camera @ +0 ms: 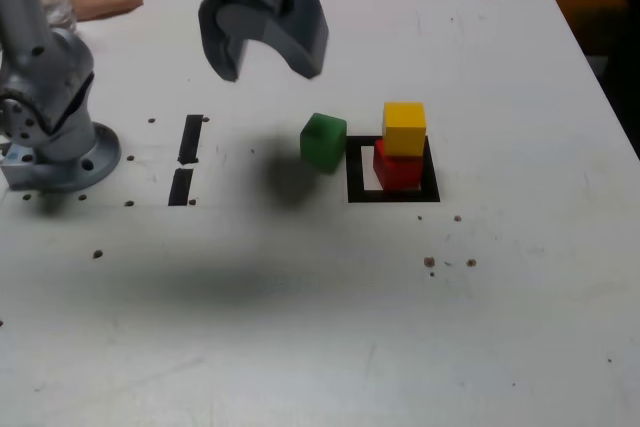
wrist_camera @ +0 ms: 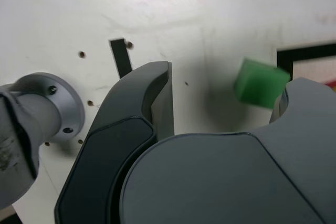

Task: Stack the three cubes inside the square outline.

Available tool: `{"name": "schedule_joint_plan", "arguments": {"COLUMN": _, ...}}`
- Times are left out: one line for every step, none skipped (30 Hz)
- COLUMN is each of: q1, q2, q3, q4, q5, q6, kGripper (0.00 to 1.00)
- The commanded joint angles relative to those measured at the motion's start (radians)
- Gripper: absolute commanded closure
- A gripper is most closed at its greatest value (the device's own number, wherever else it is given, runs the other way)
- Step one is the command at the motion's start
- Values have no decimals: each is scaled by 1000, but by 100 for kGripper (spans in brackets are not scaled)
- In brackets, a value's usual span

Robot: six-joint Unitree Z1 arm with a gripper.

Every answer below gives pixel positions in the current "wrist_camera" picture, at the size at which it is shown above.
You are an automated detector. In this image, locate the black tape square outline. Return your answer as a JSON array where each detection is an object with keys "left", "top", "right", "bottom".
[{"left": 276, "top": 41, "right": 336, "bottom": 83}]

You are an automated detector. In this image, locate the black tape strip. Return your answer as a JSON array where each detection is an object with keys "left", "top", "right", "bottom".
[{"left": 109, "top": 38, "right": 133, "bottom": 79}]

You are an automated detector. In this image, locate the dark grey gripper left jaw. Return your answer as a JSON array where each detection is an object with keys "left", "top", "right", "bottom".
[{"left": 54, "top": 60, "right": 175, "bottom": 224}]

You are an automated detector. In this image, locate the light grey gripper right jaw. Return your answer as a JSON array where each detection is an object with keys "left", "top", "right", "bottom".
[{"left": 119, "top": 77, "right": 336, "bottom": 224}]

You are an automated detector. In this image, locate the green cube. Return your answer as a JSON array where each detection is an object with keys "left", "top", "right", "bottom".
[{"left": 233, "top": 57, "right": 292, "bottom": 110}]

